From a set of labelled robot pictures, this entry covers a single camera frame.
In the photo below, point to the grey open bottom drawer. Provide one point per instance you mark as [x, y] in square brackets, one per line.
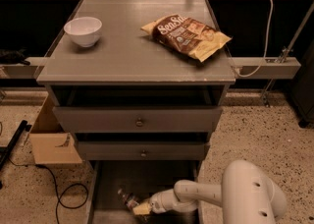
[142, 179]

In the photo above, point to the grey top drawer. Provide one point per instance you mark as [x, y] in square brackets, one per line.
[122, 120]

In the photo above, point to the clear plastic water bottle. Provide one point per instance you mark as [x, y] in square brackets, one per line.
[131, 201]

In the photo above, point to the grey middle drawer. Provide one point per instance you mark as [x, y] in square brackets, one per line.
[130, 150]

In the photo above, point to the round middle drawer knob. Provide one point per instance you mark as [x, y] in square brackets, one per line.
[143, 154]

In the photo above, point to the black object on rail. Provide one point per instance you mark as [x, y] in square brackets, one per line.
[13, 57]

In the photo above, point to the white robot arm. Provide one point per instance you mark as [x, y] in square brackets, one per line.
[246, 195]

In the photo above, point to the round drawer knob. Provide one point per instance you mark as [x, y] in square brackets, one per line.
[139, 122]
[143, 154]

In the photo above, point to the black metal stand leg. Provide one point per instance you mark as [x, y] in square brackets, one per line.
[6, 151]

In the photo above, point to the brown yellow chip bag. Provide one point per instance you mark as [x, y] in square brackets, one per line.
[187, 36]

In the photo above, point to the cardboard box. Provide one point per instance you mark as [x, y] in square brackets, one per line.
[51, 145]

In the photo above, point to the grey drawer cabinet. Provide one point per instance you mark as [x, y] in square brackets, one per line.
[126, 68]

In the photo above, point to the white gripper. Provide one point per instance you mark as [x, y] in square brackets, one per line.
[157, 200]

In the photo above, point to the white ceramic bowl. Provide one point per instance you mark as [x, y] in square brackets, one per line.
[84, 31]

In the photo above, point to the round top drawer knob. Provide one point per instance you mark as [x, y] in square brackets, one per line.
[139, 122]

